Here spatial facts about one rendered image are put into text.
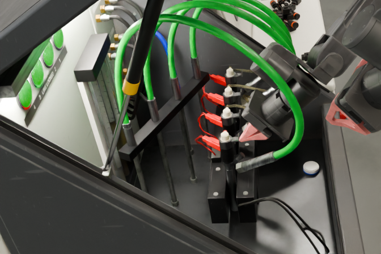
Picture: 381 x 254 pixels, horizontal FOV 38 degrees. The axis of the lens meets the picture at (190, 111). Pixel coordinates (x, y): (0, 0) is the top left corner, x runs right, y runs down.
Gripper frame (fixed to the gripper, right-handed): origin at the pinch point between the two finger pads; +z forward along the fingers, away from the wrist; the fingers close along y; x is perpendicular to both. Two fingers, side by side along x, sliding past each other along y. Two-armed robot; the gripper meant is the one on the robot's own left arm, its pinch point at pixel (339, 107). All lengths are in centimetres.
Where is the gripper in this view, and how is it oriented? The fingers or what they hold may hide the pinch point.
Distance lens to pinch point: 85.7
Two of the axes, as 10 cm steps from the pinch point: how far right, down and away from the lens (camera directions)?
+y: -5.9, 7.0, -4.1
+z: -3.3, 2.6, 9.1
